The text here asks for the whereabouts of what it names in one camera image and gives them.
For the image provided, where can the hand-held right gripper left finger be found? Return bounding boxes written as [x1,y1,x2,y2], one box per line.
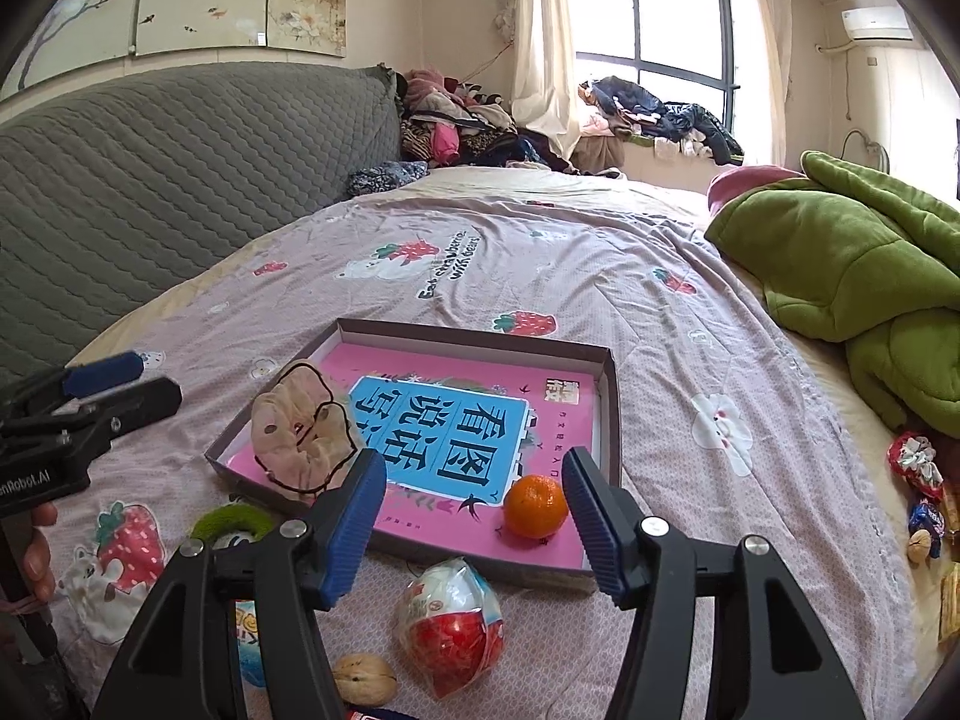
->
[90,448,389,720]

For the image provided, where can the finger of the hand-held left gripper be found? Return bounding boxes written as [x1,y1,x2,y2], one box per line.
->
[0,351,145,427]
[66,379,183,460]

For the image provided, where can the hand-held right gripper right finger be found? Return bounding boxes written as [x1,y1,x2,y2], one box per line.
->
[561,447,871,720]

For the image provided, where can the shallow cardboard box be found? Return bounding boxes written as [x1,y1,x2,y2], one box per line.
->
[204,319,623,596]

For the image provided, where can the green fuzzy scrunchie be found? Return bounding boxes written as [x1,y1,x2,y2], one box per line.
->
[189,504,277,545]

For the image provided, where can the person's left hand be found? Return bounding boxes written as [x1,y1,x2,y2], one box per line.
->
[21,501,59,605]

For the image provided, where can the tangerine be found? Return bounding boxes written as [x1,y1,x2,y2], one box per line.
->
[502,474,569,539]

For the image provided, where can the red white toy egg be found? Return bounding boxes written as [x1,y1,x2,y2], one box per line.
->
[396,556,505,700]

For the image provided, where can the blue white snack packet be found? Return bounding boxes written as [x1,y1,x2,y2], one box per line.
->
[234,598,269,691]

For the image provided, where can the pink book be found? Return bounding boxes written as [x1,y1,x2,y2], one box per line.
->
[225,334,605,571]

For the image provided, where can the grey quilted headboard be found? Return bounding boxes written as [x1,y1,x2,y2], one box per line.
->
[0,64,406,383]

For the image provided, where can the strawberry printed bed sheet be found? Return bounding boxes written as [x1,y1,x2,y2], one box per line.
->
[45,165,901,720]

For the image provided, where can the dark floral cloth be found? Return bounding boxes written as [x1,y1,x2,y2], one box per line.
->
[346,161,428,200]

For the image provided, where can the snacks at bed edge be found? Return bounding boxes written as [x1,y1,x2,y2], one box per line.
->
[887,431,944,500]

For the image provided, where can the blue orange candy wrapper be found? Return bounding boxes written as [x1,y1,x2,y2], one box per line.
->
[907,499,944,541]

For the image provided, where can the yellow snack packet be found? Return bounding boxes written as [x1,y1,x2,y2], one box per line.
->
[937,566,960,646]

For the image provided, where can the green blanket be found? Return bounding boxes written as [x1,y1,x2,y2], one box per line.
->
[703,150,960,440]

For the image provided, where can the red pillow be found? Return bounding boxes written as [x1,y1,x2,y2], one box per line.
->
[707,163,807,215]

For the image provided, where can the clothes on windowsill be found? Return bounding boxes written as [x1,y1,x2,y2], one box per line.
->
[577,75,747,166]

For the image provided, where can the pile of clothes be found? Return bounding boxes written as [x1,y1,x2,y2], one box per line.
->
[396,67,578,173]

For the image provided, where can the cream curtain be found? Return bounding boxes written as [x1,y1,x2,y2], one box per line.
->
[742,0,796,166]
[510,0,582,158]

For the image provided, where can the black framed window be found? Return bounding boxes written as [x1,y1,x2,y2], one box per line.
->
[562,0,758,128]

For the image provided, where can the white air conditioner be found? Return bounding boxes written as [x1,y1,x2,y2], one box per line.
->
[840,6,917,42]

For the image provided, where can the beige scrunchie with black cord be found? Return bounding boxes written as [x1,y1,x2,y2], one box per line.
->
[250,362,359,496]

